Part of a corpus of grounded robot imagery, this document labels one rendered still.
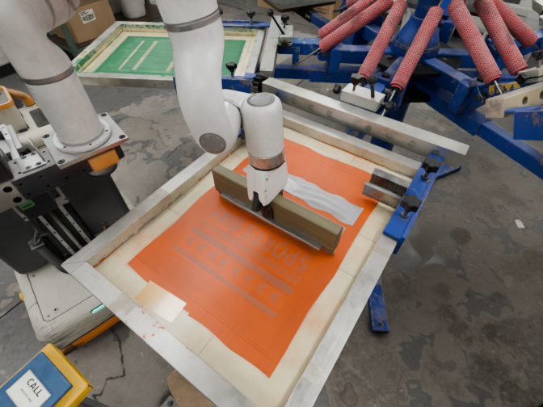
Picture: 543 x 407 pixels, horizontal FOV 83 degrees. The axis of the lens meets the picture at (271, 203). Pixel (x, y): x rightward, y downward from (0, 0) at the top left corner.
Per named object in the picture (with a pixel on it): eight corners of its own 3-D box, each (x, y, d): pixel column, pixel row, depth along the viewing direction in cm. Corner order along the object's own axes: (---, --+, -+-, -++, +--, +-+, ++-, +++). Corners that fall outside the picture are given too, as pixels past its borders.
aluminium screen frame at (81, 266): (281, 465, 49) (282, 465, 46) (68, 273, 71) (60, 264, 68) (431, 177, 91) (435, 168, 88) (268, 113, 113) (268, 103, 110)
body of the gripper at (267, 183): (266, 136, 68) (269, 174, 77) (237, 161, 63) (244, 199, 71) (294, 146, 65) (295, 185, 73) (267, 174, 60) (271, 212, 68)
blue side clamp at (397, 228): (396, 254, 75) (405, 238, 70) (376, 245, 77) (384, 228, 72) (432, 182, 91) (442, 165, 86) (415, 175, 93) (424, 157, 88)
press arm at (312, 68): (140, 74, 148) (136, 62, 144) (144, 69, 152) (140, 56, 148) (402, 86, 141) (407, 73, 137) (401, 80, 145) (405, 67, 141)
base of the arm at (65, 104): (44, 128, 75) (2, 65, 64) (96, 110, 81) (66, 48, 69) (64, 161, 68) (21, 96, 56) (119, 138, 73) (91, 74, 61)
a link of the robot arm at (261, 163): (265, 128, 67) (266, 139, 69) (239, 151, 62) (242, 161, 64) (294, 139, 64) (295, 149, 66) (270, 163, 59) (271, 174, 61)
